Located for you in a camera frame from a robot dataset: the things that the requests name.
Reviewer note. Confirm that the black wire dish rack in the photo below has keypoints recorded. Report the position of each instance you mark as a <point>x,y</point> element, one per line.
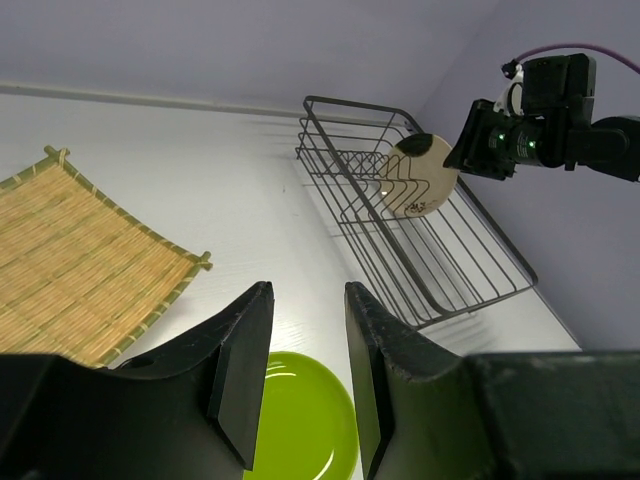
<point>425,263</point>

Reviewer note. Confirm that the square bamboo woven plate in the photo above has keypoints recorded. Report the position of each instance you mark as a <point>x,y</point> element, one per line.
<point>80,276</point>

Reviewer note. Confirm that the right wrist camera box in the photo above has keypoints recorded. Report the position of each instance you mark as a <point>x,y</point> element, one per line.
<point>547,85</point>

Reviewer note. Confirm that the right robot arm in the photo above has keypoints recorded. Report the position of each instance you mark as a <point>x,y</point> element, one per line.
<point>609,146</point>

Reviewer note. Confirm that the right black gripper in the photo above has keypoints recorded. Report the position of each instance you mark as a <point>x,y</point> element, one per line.
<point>481,147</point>

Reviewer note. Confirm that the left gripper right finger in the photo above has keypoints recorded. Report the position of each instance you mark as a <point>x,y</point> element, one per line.
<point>424,412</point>

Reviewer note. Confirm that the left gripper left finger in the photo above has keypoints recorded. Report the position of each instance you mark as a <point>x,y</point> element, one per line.
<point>187,409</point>

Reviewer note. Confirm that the green round plate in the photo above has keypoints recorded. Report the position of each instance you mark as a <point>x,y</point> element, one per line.
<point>307,427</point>

